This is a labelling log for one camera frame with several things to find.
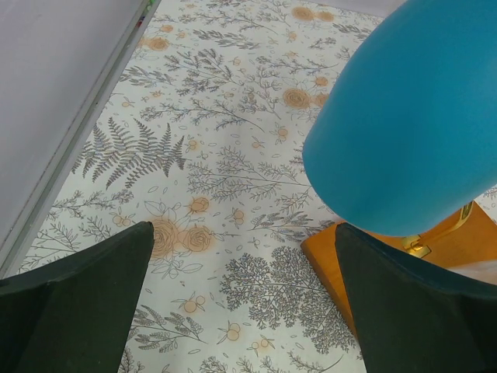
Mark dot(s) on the floral table mat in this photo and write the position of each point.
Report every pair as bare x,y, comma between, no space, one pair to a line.
203,136

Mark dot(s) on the blue wine glass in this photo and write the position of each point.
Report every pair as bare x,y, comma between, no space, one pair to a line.
407,135

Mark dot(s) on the gold wire glass rack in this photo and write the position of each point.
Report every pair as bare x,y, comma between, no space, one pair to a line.
465,243

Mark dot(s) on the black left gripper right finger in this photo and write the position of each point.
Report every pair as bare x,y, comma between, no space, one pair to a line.
411,315

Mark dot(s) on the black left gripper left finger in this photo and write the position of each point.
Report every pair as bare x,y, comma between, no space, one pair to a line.
74,315

